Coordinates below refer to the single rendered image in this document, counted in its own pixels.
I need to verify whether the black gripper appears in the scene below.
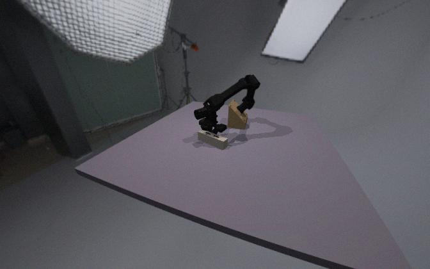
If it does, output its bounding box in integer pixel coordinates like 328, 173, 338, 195
199, 115, 227, 134

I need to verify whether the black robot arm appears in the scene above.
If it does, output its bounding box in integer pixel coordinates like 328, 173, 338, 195
194, 75, 260, 131

